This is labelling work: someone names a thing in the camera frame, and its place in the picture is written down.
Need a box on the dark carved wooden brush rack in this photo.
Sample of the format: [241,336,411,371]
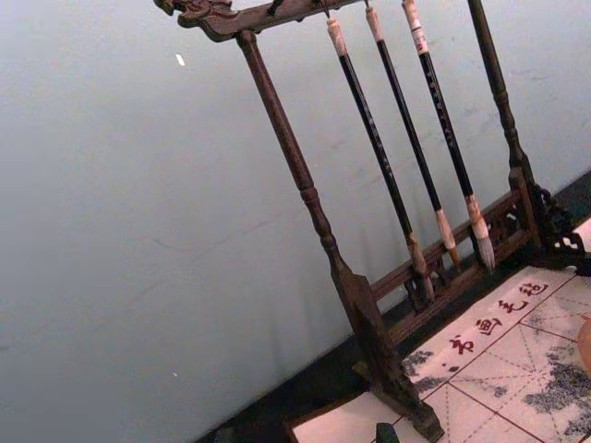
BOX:
[153,0,591,442]

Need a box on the black brush with dark bristles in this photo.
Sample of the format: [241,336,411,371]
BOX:
[325,17,436,304]

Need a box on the black brush with brown tip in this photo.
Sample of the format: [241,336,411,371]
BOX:
[364,5,464,272]

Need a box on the black brush with white bristles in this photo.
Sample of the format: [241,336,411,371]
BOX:
[400,0,497,272]

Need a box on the small dark green block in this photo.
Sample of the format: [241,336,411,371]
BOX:
[374,420,399,443]

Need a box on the white felt mat, red grid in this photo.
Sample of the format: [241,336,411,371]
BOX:
[289,265,591,443]

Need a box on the pale orange round object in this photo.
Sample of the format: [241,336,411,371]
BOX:
[575,313,591,376]

